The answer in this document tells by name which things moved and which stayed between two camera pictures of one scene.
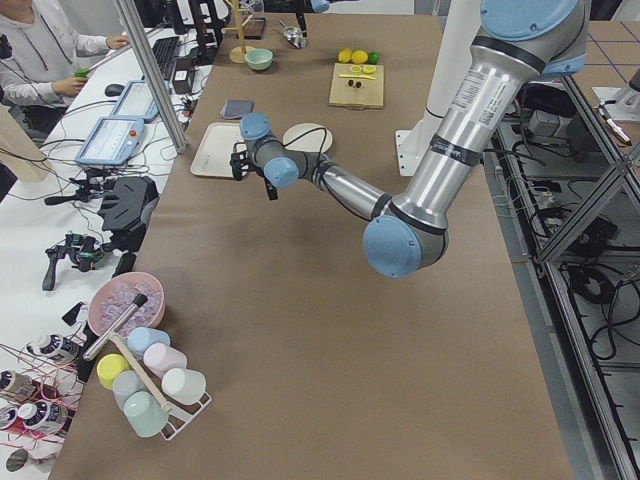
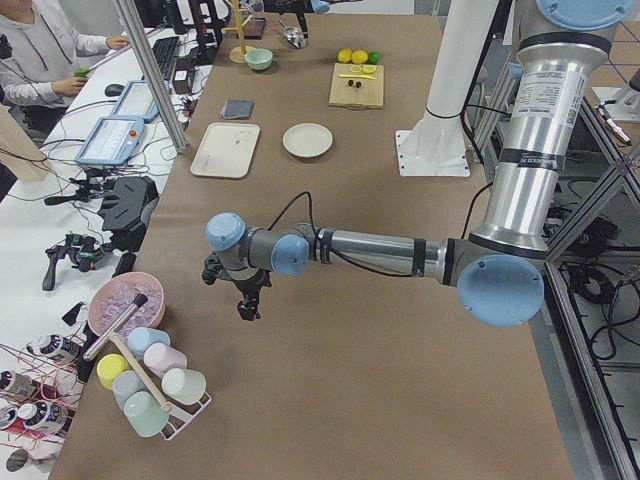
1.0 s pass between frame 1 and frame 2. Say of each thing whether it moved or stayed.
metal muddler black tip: stayed
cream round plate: stayed
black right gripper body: stayed
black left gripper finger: moved
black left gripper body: moved
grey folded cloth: stayed
